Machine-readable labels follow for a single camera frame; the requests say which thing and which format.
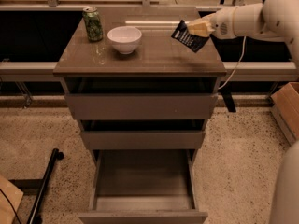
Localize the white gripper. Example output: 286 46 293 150
187 7 236 39

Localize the dark blue rxbar packet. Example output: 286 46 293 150
171 20 208 53

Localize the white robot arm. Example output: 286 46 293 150
187 0 299 224

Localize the brown drawer cabinet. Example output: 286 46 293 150
52 5 228 224

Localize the middle drawer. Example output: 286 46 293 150
81 119 205 149

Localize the top drawer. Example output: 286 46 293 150
65 77 217 120

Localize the open bottom drawer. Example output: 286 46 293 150
79 149 207 224

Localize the white ceramic bowl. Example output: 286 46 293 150
107 26 142 54

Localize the green soda can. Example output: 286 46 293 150
82 7 103 42

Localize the cardboard box right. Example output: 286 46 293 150
271 82 299 145

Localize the cardboard box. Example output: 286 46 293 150
0 175 23 224
271 82 299 145

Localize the black metal stand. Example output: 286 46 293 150
10 148 64 224

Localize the cardboard box left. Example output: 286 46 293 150
0 175 23 224

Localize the white cable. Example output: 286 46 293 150
218 35 248 91

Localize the black cable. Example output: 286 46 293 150
0 184 26 224

